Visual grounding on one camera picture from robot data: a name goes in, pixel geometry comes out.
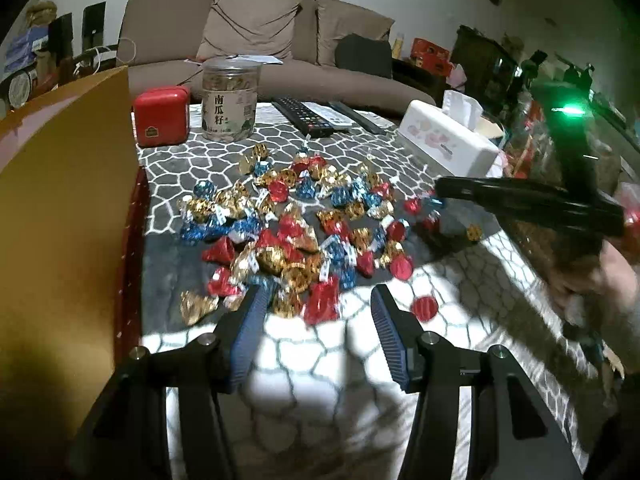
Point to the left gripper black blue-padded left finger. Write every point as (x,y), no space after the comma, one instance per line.
(124,436)

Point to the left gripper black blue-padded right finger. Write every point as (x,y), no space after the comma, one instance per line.
(513,434)

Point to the person's right hand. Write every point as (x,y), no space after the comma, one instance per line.
(613,280)

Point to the lone gold candy right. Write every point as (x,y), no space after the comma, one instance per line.
(474,233)

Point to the gold foil candy front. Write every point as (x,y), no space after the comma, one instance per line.
(194,307)

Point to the white tissue box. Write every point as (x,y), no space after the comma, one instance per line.
(454,139)

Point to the red round foil candy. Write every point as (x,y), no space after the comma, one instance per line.
(424,308)

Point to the patterned grey white table cloth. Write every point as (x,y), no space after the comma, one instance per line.
(319,401)

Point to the large red foil candy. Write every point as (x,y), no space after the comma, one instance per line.
(321,305)

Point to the slim grey remote control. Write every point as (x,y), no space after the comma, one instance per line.
(360,120)

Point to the gold and red gift box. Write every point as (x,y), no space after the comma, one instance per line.
(68,168)

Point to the black remote control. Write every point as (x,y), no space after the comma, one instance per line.
(303,118)

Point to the black cushion on sofa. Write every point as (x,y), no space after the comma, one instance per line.
(364,55)

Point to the brown sofa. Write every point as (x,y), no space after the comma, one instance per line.
(166,42)

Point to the small red tin box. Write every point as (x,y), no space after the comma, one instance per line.
(161,116)

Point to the clear jar of pumpkin seeds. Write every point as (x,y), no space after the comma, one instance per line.
(230,94)

